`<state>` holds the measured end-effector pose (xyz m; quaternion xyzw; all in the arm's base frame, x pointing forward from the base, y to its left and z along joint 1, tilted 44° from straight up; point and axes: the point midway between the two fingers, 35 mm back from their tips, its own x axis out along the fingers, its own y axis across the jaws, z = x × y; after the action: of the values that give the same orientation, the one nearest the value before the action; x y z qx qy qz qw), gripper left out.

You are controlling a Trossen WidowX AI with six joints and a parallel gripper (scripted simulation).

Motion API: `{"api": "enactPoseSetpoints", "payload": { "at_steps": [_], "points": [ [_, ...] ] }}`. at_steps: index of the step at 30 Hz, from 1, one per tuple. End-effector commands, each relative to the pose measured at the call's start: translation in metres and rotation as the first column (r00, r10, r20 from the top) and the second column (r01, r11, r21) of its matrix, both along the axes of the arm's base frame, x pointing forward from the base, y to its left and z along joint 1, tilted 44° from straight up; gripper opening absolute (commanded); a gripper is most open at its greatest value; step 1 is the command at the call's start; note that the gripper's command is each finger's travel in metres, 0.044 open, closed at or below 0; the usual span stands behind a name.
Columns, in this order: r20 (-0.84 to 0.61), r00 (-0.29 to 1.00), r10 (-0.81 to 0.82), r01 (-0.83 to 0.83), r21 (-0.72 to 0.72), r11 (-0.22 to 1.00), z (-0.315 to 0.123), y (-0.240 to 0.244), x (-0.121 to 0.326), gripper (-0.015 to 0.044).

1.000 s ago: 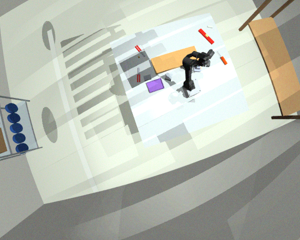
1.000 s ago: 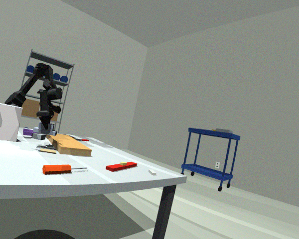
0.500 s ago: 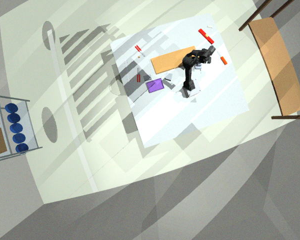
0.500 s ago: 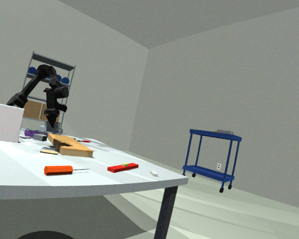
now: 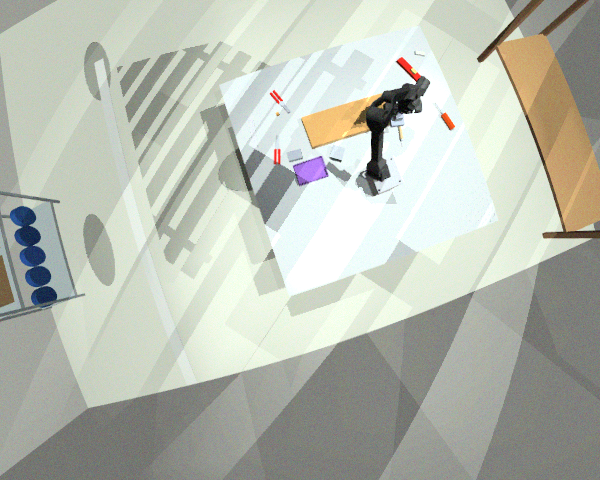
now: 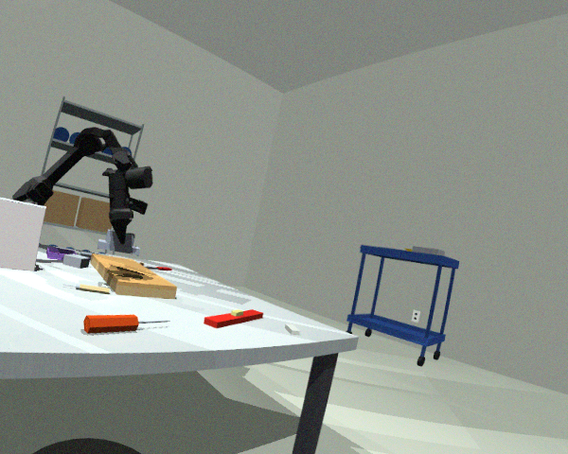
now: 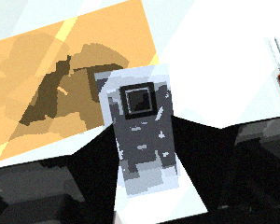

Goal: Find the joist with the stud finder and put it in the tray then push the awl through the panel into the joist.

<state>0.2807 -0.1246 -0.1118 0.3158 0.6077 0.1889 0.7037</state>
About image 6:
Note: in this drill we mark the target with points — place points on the red flat bar with small yellow block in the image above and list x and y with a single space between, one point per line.
236 317

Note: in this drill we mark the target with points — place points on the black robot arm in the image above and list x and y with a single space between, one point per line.
128 175

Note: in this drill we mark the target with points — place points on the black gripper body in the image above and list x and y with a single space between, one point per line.
117 205

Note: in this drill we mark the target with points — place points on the purple open tray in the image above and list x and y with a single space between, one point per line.
56 253

